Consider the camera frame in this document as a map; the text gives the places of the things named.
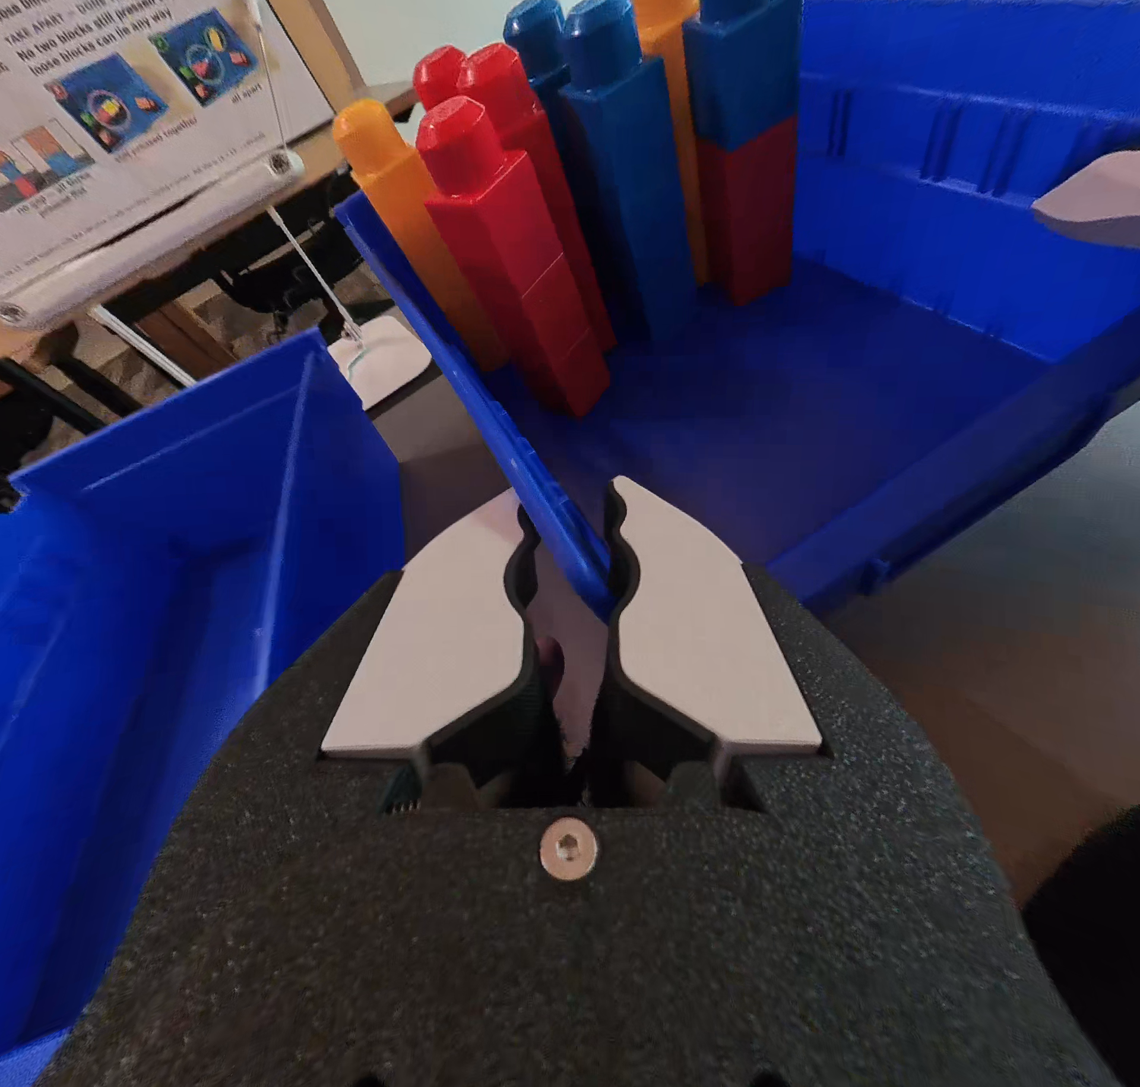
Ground blue and red block tower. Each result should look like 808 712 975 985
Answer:
683 0 799 307

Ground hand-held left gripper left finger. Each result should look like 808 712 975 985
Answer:
321 490 546 760

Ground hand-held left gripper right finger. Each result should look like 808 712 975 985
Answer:
603 477 821 756

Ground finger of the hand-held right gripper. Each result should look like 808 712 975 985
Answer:
1032 151 1140 251

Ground clear poster stand white base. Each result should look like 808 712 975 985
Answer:
0 0 430 412

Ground person's black clothing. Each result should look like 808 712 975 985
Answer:
1021 802 1140 1087

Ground blue plastic bin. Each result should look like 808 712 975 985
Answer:
0 327 406 1087
335 0 1140 619

